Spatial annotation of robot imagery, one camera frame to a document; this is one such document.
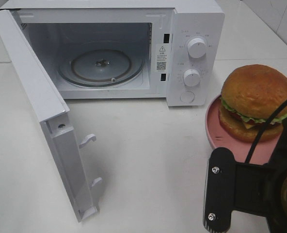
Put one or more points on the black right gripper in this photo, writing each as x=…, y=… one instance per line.
x=262, y=189

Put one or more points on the pink round plate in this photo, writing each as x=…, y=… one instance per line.
x=219, y=137

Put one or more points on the toy burger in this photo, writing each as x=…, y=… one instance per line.
x=249, y=96

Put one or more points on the round white door button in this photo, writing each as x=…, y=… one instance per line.
x=187, y=97

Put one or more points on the white microwave door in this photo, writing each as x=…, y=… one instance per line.
x=52, y=114

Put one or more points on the lower white microwave knob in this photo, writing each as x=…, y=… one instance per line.
x=191, y=77

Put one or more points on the white microwave knob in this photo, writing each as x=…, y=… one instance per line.
x=191, y=77
x=197, y=47

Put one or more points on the upper white microwave knob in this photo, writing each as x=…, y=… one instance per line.
x=197, y=47

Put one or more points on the white microwave oven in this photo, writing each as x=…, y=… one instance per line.
x=53, y=27

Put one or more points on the white warning label sticker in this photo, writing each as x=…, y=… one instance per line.
x=161, y=57

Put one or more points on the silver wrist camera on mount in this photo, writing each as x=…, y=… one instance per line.
x=219, y=192

